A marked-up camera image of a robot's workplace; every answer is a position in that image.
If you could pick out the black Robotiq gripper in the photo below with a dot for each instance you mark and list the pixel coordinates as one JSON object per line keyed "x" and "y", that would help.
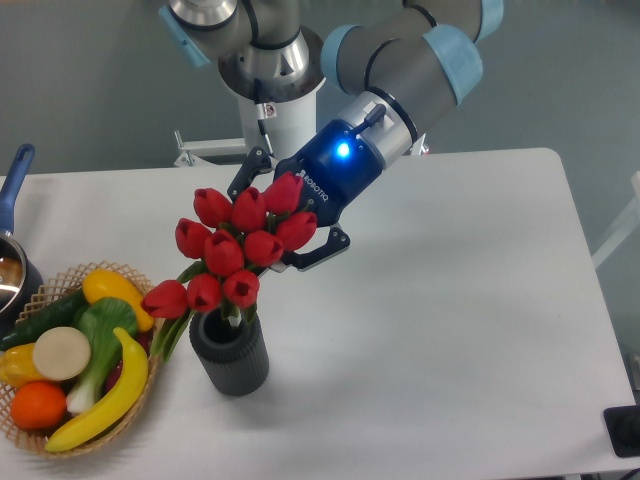
{"x": 336, "y": 166}

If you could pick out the red tulip bouquet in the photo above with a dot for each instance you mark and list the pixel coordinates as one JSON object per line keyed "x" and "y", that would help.
{"x": 229, "y": 243}

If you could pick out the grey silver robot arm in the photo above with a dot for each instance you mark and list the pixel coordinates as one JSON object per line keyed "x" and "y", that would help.
{"x": 337, "y": 111}

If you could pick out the dark grey ribbed vase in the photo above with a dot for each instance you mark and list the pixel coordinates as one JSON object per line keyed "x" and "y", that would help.
{"x": 234, "y": 358}

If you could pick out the yellow squash toy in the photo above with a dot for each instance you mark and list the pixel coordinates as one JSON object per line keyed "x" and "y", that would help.
{"x": 102, "y": 283}

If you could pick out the green bok choy toy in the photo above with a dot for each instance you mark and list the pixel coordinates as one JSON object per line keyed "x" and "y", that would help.
{"x": 97, "y": 324}

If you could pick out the woven wicker basket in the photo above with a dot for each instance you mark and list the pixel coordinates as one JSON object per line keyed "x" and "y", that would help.
{"x": 62, "y": 285}

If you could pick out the green cucumber toy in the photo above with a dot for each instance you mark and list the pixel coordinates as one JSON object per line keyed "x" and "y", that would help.
{"x": 59, "y": 313}

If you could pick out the yellow plastic banana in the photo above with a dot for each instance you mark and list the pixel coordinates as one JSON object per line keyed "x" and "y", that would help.
{"x": 113, "y": 406}

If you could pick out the beige round disc toy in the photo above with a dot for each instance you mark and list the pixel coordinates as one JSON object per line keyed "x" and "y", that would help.
{"x": 61, "y": 353}

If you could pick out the yellow bell pepper toy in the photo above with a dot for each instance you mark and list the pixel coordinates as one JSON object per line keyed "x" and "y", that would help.
{"x": 18, "y": 368}

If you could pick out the orange plastic orange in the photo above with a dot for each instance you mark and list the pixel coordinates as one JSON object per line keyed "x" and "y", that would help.
{"x": 38, "y": 405}

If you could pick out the black device at table edge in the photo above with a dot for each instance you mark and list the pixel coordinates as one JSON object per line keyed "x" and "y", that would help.
{"x": 622, "y": 424}

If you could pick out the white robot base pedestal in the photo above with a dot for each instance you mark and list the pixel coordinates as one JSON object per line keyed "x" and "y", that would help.
{"x": 280, "y": 128}

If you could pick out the blue handled saucepan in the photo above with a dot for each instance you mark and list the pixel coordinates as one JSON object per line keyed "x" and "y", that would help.
{"x": 20, "y": 279}

